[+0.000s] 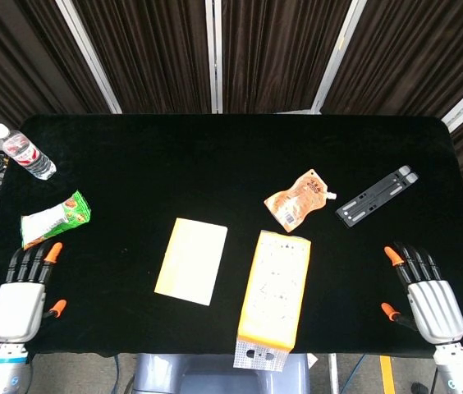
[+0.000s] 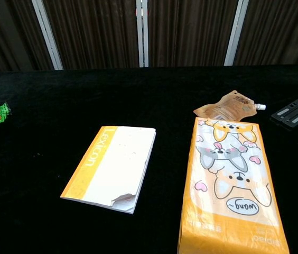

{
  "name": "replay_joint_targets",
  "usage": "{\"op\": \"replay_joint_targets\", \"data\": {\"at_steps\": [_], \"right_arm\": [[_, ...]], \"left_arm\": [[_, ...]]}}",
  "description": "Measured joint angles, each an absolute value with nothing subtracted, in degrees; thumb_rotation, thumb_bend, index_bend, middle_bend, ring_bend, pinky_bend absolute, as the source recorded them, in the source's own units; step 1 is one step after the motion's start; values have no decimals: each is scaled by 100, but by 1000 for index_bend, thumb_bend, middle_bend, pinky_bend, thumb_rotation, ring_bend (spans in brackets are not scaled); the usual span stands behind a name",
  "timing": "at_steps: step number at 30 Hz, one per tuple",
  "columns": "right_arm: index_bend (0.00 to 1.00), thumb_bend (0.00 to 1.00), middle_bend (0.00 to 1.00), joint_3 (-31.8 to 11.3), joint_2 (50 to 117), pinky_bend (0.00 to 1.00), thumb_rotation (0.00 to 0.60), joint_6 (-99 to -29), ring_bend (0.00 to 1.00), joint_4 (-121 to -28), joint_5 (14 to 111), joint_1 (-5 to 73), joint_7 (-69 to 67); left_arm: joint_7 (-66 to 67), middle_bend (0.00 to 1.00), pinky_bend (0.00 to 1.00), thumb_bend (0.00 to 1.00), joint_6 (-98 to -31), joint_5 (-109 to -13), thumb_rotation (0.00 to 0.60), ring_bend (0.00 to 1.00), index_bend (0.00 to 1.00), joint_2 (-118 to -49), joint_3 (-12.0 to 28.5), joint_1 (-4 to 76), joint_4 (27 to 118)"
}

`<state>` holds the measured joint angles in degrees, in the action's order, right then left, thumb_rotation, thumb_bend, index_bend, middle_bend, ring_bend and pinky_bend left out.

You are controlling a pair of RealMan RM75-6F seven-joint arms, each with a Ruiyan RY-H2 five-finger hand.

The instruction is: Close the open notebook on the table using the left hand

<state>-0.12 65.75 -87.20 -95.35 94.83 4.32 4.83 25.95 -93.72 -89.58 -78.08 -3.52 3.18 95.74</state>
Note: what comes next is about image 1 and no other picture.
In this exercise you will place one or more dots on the green white snack bag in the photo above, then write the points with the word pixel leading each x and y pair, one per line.
pixel 53 219

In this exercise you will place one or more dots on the pale yellow rectangular block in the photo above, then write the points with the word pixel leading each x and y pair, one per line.
pixel 192 260

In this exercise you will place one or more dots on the dark brown curtain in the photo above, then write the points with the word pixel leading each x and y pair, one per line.
pixel 231 53

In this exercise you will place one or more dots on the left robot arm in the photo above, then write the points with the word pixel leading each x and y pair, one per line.
pixel 5 369

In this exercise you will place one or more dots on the yellow snack box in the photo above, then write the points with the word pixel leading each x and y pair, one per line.
pixel 274 287

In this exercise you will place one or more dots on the orange spouted drink pouch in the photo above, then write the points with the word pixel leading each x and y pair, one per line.
pixel 297 201

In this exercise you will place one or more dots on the clear plastic water bottle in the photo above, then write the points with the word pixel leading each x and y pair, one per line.
pixel 24 152

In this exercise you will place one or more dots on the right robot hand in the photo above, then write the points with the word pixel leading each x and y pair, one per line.
pixel 430 303

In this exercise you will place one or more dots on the black tablecloth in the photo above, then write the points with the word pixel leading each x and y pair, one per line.
pixel 231 172

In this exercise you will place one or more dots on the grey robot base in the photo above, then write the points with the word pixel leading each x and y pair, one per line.
pixel 219 374

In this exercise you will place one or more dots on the black folding stand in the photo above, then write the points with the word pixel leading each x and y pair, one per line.
pixel 377 197

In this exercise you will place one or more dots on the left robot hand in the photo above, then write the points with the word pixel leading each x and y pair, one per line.
pixel 22 299

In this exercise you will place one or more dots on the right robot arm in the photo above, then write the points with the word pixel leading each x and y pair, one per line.
pixel 457 369

